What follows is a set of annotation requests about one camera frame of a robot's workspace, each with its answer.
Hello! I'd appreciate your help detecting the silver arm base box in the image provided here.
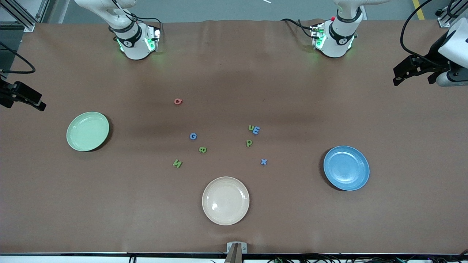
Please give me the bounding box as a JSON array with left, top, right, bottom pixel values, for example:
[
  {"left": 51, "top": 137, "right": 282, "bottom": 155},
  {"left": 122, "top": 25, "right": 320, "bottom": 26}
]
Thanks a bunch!
[
  {"left": 310, "top": 23, "right": 326, "bottom": 50},
  {"left": 144, "top": 25, "right": 162, "bottom": 52}
]

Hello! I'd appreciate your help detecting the light green plate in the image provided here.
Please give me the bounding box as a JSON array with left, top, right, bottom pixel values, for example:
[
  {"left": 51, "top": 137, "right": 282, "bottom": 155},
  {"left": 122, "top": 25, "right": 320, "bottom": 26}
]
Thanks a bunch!
[{"left": 66, "top": 111, "right": 110, "bottom": 152}]

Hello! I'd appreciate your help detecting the blue plate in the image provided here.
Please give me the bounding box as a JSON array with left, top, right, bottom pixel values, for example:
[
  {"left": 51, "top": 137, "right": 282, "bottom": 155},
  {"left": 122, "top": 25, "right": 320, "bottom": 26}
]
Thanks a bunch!
[{"left": 323, "top": 145, "right": 370, "bottom": 191}]

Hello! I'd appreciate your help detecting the brown table mat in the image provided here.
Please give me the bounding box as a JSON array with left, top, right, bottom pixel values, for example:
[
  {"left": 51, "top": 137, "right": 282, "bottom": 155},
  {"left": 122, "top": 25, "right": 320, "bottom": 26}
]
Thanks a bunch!
[{"left": 0, "top": 19, "right": 468, "bottom": 254}]

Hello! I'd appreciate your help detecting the beige plate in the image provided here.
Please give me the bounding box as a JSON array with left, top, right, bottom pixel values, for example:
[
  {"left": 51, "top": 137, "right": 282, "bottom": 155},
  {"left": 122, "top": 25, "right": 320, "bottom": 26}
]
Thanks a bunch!
[{"left": 202, "top": 176, "right": 250, "bottom": 226}]

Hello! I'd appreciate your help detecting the aluminium frame profile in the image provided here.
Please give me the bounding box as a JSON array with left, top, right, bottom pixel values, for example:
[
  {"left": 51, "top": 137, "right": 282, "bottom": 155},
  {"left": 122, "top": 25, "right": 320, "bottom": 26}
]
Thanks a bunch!
[
  {"left": 435, "top": 0, "right": 468, "bottom": 28},
  {"left": 0, "top": 0, "right": 50, "bottom": 33}
]

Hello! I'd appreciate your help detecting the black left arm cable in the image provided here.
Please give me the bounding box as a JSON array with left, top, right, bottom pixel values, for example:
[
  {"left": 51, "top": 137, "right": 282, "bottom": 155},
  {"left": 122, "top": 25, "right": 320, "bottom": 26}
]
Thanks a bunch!
[{"left": 400, "top": 0, "right": 451, "bottom": 68}]

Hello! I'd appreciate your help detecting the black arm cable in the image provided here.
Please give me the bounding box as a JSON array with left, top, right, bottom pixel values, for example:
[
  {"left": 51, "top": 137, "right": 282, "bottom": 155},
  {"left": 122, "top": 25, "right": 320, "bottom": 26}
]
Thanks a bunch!
[
  {"left": 400, "top": 0, "right": 451, "bottom": 68},
  {"left": 0, "top": 41, "right": 36, "bottom": 74}
]

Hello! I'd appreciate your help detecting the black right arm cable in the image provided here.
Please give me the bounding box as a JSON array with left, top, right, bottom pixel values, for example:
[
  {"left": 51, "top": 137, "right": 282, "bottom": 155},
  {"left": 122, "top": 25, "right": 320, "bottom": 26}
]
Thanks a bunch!
[{"left": 0, "top": 41, "right": 36, "bottom": 74}]

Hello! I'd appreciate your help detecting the black base cable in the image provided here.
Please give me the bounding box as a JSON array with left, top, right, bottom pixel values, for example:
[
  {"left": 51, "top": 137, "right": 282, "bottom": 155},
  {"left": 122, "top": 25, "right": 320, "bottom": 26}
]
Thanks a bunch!
[
  {"left": 132, "top": 16, "right": 162, "bottom": 27},
  {"left": 281, "top": 18, "right": 316, "bottom": 39}
]

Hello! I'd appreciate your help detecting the silver camera mount bracket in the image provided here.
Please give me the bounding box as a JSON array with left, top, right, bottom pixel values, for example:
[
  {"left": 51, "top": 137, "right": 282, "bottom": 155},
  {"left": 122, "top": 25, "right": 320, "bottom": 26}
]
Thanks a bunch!
[{"left": 226, "top": 242, "right": 248, "bottom": 254}]

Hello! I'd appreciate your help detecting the grey camera pole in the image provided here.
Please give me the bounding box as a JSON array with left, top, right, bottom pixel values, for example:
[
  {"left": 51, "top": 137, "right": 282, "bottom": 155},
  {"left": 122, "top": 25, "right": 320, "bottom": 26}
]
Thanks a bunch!
[{"left": 224, "top": 244, "right": 245, "bottom": 263}]

